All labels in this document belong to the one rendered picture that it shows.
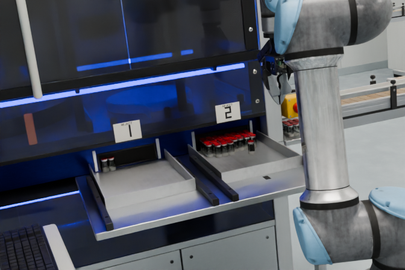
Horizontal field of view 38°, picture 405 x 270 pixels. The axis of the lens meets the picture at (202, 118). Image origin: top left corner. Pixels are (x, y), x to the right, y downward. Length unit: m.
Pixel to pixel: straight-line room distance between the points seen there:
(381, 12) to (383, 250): 0.45
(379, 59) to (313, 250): 6.75
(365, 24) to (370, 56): 6.60
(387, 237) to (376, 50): 6.67
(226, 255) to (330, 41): 1.15
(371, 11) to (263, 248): 1.20
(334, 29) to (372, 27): 0.07
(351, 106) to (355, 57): 5.36
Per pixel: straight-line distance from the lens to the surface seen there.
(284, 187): 1.65
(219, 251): 2.09
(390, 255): 1.22
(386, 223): 1.18
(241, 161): 1.88
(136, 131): 1.86
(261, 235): 2.13
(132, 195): 1.64
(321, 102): 1.14
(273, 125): 2.01
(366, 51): 7.71
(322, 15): 1.13
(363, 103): 2.31
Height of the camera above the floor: 1.49
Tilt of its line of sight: 14 degrees down
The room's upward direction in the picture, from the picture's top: 6 degrees counter-clockwise
